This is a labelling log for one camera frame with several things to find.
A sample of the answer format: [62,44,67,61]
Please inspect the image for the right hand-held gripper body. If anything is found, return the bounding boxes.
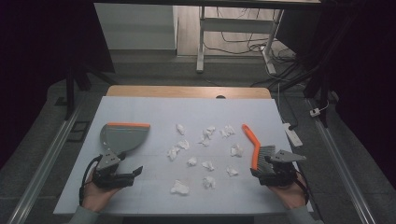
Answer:
[259,148,307,188]

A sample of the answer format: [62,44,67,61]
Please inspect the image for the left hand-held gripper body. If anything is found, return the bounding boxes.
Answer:
[92,148,135,189]

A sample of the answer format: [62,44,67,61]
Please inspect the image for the orange-handled grey brush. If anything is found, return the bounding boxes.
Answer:
[241,123,277,175]

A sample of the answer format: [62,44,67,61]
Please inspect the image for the grey dustpan with orange edge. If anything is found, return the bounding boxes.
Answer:
[99,121,151,161]

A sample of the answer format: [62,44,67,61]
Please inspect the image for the white paper wads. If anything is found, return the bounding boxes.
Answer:
[166,123,245,197]

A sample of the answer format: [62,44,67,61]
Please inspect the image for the person's right hand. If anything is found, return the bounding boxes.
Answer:
[268,173,308,211]

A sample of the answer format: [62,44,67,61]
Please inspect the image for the person's left hand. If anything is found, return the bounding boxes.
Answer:
[81,172,123,215]

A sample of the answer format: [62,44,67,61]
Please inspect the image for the white power strip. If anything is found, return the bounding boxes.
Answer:
[282,121,304,148]

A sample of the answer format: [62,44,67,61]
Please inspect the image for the black metal stand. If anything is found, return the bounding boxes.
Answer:
[63,61,110,121]
[303,31,344,129]

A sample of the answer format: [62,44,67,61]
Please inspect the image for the wooden table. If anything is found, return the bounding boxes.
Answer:
[106,85,273,100]

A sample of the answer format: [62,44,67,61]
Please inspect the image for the dark curtain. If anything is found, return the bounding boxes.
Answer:
[320,0,396,189]
[0,0,115,171]

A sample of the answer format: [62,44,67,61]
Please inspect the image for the white cabinet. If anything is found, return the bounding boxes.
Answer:
[93,2,179,51]

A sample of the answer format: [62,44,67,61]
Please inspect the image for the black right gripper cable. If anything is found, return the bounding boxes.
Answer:
[293,172,313,207]

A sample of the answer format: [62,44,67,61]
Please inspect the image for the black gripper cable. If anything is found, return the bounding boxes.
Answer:
[293,172,313,207]
[78,154,104,207]

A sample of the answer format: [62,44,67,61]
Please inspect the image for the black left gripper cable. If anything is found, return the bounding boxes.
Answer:
[78,154,104,207]

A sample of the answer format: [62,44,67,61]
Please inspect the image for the black floor bracket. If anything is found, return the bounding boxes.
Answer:
[65,119,91,144]

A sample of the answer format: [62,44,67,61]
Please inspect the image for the aluminium rail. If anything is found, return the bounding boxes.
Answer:
[6,102,86,224]
[305,98,379,224]

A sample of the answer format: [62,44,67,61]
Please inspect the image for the tangle of black floor cables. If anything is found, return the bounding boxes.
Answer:
[203,7,313,91]

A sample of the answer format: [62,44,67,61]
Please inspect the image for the white metal desk frame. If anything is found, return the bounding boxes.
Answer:
[195,6,285,76]

